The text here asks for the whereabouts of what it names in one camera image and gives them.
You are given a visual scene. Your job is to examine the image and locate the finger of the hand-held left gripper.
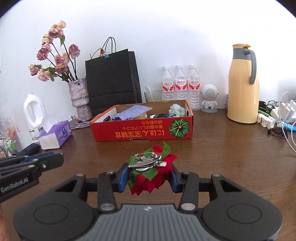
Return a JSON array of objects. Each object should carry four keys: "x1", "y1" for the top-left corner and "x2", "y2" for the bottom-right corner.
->
[
  {"x1": 0, "y1": 152, "x2": 63, "y2": 165},
  {"x1": 0, "y1": 153, "x2": 65, "y2": 179}
]

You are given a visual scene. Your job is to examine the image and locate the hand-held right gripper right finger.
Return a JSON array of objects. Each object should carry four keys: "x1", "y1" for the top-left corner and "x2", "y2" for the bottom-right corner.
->
[{"x1": 171, "y1": 163, "x2": 245, "y2": 210}]

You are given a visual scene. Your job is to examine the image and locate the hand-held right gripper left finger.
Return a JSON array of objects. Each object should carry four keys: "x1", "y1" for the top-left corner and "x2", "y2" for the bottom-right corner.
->
[{"x1": 54, "y1": 163, "x2": 129, "y2": 212}]

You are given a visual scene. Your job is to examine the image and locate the red fabric flower hair clip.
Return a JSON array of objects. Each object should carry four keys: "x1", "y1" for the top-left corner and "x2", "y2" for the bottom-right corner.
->
[{"x1": 127, "y1": 142, "x2": 178, "y2": 195}]

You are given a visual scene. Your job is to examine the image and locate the red cardboard box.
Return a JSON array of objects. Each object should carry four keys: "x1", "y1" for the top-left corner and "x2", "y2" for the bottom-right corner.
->
[{"x1": 90, "y1": 100, "x2": 193, "y2": 142}]

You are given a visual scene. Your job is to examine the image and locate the purple cloth drawstring pouch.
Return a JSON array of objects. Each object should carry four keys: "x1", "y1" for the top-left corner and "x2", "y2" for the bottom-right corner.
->
[{"x1": 111, "y1": 105, "x2": 153, "y2": 121}]

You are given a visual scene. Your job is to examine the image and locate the pale green plastic bag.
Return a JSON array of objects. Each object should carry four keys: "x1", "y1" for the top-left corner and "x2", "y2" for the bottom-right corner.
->
[{"x1": 168, "y1": 103, "x2": 186, "y2": 117}]

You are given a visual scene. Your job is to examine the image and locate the dark blue case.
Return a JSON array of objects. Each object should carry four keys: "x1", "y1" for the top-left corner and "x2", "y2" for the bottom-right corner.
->
[{"x1": 14, "y1": 143, "x2": 40, "y2": 157}]

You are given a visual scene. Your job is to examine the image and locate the purple tissue box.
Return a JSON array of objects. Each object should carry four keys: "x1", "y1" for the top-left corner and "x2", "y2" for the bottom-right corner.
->
[{"x1": 38, "y1": 113, "x2": 73, "y2": 149}]

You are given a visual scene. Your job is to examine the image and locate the clear desk organizer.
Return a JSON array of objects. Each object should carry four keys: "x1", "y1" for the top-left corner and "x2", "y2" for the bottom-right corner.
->
[{"x1": 0, "y1": 115, "x2": 20, "y2": 158}]

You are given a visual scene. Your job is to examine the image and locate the white detergent bottle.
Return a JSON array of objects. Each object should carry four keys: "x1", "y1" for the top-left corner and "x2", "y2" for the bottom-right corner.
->
[{"x1": 23, "y1": 93, "x2": 48, "y2": 142}]

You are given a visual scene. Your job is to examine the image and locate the mottled purple vase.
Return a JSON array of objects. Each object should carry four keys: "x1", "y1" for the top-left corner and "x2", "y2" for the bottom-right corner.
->
[{"x1": 68, "y1": 78, "x2": 92, "y2": 121}]

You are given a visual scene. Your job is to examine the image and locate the clear glass cup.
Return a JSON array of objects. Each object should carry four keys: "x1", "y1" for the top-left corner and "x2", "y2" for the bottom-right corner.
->
[{"x1": 144, "y1": 86, "x2": 162, "y2": 103}]

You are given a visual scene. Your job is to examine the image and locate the white robot-shaped speaker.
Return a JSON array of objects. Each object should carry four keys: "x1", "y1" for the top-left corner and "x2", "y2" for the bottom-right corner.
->
[{"x1": 201, "y1": 84, "x2": 219, "y2": 113}]

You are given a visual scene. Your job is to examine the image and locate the clear water bottle red label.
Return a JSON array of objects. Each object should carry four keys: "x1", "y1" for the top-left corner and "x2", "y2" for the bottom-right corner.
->
[
  {"x1": 187, "y1": 65, "x2": 201, "y2": 112},
  {"x1": 161, "y1": 66, "x2": 174, "y2": 102},
  {"x1": 174, "y1": 65, "x2": 187, "y2": 101}
]

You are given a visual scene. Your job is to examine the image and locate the dried pink flowers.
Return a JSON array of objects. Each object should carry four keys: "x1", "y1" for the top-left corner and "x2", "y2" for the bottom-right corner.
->
[{"x1": 28, "y1": 20, "x2": 81, "y2": 82}]

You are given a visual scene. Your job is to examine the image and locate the black paper bag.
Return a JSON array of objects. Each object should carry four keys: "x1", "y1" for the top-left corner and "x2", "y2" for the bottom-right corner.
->
[{"x1": 85, "y1": 37, "x2": 142, "y2": 118}]

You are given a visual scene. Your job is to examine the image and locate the yellow thermos jug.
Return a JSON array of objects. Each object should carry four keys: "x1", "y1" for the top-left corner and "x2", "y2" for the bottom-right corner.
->
[{"x1": 227, "y1": 44, "x2": 260, "y2": 124}]

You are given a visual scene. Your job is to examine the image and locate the black earphones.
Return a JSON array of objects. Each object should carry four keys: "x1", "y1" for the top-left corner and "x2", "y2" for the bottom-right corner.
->
[{"x1": 273, "y1": 122, "x2": 289, "y2": 139}]

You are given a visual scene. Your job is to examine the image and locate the white chargers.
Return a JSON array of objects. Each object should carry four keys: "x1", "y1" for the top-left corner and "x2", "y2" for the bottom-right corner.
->
[{"x1": 270, "y1": 100, "x2": 296, "y2": 122}]

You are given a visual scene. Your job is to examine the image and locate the lavender braided cable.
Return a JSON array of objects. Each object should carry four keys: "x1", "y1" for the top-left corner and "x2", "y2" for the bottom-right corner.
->
[{"x1": 70, "y1": 116, "x2": 92, "y2": 128}]

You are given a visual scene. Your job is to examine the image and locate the white cable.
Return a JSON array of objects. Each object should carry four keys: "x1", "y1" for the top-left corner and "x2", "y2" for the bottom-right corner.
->
[{"x1": 279, "y1": 91, "x2": 296, "y2": 153}]

